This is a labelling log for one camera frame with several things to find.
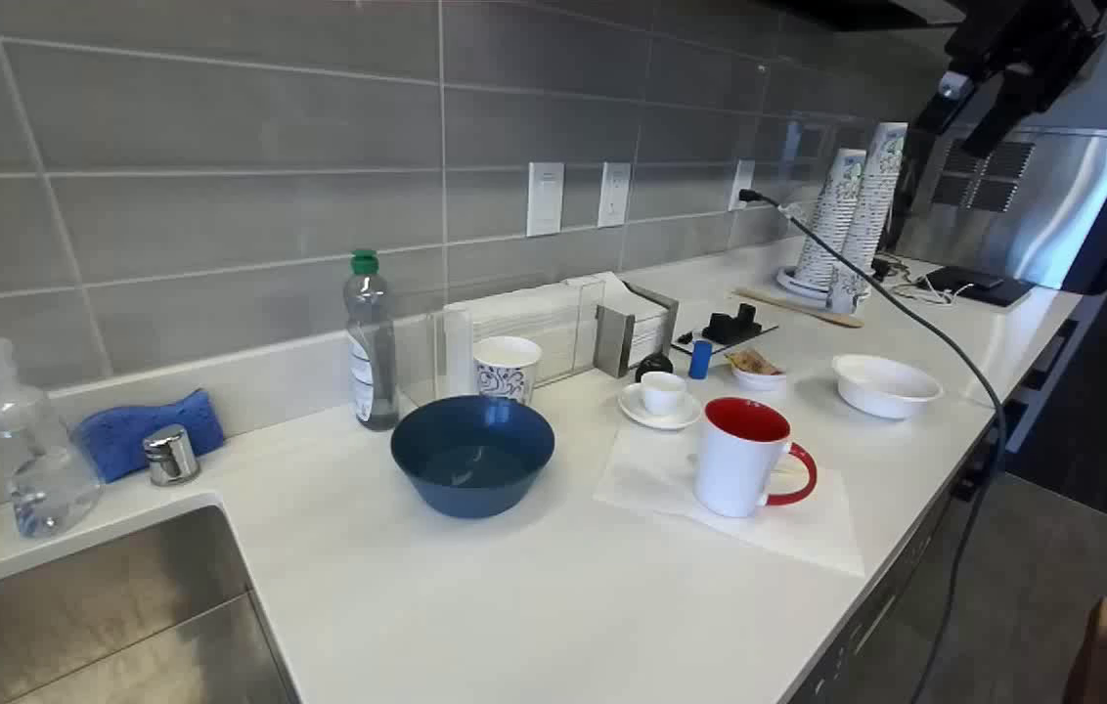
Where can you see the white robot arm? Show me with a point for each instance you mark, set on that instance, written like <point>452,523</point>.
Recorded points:
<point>1027,47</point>

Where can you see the small white teacup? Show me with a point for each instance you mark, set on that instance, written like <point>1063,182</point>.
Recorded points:
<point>664,393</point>

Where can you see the blue bowl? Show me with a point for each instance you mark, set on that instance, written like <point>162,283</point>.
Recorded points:
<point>469,453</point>

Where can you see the wooden spoon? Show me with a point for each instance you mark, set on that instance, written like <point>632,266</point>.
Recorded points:
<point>799,306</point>

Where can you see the large white bowl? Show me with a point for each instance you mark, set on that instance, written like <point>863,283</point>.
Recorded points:
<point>884,388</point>

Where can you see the clear napkin box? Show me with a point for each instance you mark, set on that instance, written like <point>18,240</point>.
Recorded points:
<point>544,313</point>

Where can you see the patterned paper cup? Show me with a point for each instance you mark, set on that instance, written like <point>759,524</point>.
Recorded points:
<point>502,365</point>

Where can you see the metal napkin holder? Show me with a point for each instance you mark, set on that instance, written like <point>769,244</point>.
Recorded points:
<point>623,322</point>

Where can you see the white saucer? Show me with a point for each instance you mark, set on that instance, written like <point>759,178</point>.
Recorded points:
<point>671,418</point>

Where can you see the small black cap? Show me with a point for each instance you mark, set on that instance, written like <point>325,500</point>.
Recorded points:
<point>660,361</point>

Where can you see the small blue cylinder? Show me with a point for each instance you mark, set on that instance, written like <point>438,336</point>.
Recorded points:
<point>701,361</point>

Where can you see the black phone holder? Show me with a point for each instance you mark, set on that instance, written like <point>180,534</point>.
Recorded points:
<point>731,324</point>

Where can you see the clear dish soap bottle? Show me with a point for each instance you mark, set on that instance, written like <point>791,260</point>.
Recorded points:
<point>370,341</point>

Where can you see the white outlet plate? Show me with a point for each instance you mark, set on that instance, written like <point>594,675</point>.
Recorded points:
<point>610,193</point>

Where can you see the red and white mug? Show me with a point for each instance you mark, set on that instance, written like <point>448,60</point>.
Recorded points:
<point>738,453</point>

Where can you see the small white snack dish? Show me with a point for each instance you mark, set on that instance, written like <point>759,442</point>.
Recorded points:
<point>756,373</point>

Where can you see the stack of paper cups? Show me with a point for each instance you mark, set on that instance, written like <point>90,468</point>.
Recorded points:
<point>850,219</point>

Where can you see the chrome sink knob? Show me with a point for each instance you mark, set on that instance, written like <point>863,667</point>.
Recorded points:
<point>168,453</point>

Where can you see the blue sponge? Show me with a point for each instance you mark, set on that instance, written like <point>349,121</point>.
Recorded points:
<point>113,434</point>

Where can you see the stainless steel sink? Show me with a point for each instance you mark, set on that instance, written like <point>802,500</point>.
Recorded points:
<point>159,615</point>

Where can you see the clear pump soap dispenser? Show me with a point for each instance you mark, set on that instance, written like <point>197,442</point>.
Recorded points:
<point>47,477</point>

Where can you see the white light switch plate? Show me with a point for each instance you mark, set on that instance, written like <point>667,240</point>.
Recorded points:
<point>544,197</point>

